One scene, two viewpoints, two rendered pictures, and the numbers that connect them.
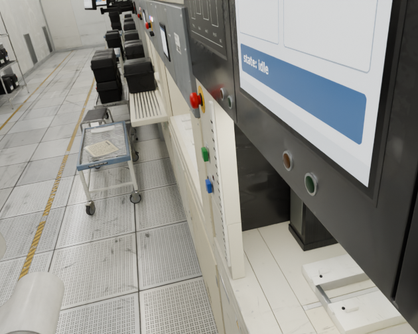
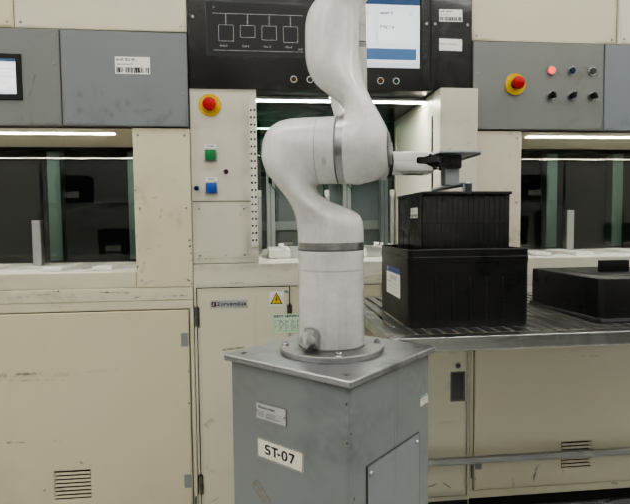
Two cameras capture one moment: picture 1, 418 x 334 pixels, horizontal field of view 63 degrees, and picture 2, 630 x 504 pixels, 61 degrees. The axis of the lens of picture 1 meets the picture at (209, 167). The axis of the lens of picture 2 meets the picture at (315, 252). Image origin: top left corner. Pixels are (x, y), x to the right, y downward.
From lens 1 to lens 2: 1.77 m
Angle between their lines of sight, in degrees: 86
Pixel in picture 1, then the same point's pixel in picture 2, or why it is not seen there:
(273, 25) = (370, 38)
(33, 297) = not seen: hidden behind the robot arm
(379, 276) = (426, 87)
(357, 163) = (415, 64)
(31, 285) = not seen: hidden behind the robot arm
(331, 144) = (405, 64)
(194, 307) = not seen: outside the picture
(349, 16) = (408, 35)
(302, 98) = (390, 56)
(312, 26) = (394, 37)
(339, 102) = (407, 53)
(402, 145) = (426, 55)
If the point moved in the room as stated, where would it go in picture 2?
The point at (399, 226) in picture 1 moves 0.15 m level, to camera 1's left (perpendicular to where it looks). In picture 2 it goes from (429, 71) to (437, 57)
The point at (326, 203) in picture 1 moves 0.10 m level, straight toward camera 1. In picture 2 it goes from (404, 82) to (436, 78)
